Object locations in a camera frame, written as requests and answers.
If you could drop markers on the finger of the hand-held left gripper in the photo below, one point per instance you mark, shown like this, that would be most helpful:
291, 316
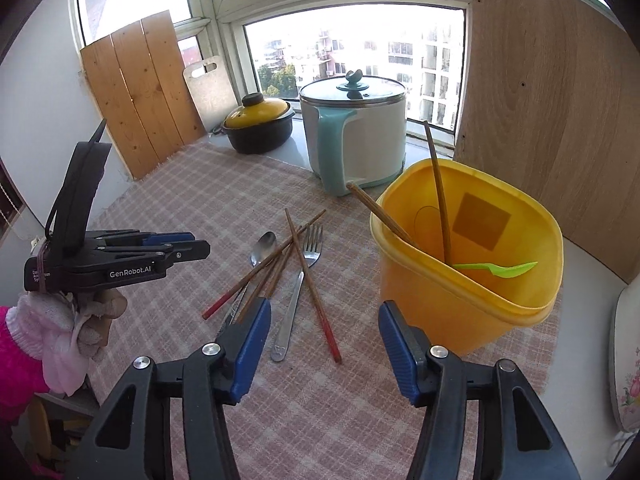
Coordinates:
192, 251
167, 239

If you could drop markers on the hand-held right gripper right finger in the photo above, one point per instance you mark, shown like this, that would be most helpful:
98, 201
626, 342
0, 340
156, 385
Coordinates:
400, 355

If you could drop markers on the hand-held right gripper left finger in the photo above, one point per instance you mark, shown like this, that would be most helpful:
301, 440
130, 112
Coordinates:
250, 355

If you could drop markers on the metal fork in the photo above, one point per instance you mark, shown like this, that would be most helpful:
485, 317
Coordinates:
289, 320

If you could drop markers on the red-tipped wooden chopstick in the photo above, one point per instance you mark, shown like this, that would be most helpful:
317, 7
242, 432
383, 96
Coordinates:
436, 185
327, 327
275, 277
280, 259
380, 213
220, 303

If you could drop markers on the yellow plastic container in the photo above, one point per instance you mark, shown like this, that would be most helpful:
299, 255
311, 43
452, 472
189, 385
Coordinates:
450, 320

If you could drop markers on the metal spoon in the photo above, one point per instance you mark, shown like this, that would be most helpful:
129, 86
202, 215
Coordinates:
263, 247

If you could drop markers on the green plastic spoon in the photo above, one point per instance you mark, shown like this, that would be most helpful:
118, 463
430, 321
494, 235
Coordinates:
505, 270

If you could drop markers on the person's left forearm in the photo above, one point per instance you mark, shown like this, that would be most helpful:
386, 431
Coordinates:
15, 375

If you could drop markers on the person's left hand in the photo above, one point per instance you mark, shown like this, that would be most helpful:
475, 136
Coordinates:
92, 335

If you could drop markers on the pink checked tablecloth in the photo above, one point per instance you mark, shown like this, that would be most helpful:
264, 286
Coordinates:
325, 410

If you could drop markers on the orange wooden plank board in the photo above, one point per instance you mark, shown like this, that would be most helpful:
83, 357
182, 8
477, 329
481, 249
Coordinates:
140, 95

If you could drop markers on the black pot with yellow lid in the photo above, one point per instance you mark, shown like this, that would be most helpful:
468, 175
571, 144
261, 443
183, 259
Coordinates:
260, 132

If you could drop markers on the white cutting board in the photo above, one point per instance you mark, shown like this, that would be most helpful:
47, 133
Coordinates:
212, 100

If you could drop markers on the white teal electric pot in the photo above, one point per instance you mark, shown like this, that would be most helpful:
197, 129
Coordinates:
375, 145

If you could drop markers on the floral white rice cooker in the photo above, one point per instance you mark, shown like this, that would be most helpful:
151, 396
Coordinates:
627, 360

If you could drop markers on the apartment building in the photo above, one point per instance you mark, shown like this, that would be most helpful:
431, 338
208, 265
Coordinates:
435, 75

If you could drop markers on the light wooden board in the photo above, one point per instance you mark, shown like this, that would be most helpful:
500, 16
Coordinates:
550, 110

